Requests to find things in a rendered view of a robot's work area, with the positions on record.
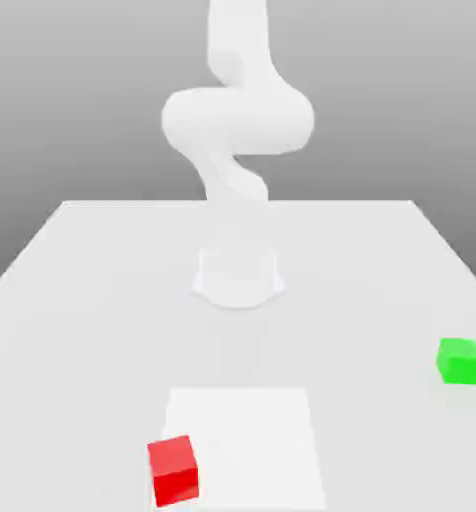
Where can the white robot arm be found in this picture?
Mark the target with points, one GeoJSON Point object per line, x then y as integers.
{"type": "Point", "coordinates": [238, 120]}

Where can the small red cube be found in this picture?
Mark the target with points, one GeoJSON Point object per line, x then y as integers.
{"type": "Point", "coordinates": [173, 470]}

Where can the small green cube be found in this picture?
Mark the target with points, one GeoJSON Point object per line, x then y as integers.
{"type": "Point", "coordinates": [460, 362]}

